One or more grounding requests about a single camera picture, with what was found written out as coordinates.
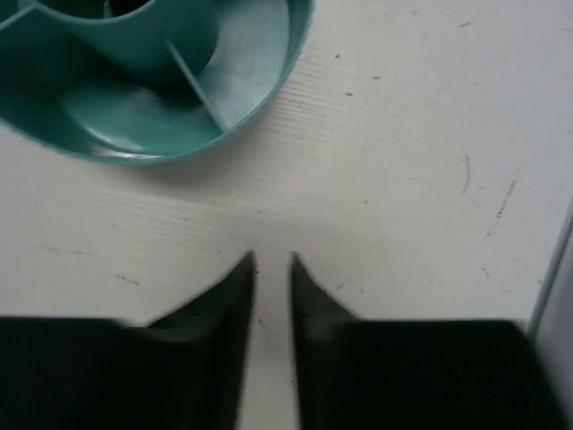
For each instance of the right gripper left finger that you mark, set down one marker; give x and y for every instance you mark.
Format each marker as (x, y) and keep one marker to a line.
(183, 371)

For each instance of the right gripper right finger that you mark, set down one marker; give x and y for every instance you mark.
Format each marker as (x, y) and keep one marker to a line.
(356, 373)

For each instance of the teal round organizer container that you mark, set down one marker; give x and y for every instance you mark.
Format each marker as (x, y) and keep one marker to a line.
(143, 82)

